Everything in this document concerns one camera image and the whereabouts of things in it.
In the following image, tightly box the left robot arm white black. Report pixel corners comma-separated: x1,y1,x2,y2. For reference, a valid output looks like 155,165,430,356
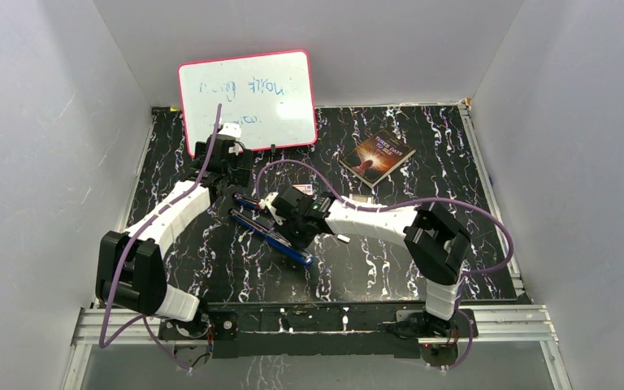
95,135,253,338

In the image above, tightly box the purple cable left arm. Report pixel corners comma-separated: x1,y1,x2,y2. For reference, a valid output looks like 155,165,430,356
99,103,224,372

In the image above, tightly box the staple box tray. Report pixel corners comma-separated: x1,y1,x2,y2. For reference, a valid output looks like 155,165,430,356
349,194,375,205

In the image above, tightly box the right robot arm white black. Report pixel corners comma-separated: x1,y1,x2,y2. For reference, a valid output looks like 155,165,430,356
258,187,471,337

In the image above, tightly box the whiteboard with pink frame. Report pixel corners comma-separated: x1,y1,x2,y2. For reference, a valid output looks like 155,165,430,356
177,50,319,156

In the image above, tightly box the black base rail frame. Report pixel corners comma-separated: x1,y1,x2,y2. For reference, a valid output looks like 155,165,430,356
159,301,470,362

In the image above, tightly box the small red staple box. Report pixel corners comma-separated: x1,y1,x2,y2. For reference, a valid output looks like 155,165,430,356
293,184,314,196

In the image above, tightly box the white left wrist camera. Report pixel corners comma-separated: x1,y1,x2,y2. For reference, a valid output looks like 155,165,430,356
217,123,242,141

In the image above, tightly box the paperback book orange cover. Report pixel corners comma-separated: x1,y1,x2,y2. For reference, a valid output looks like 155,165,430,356
340,130,415,188

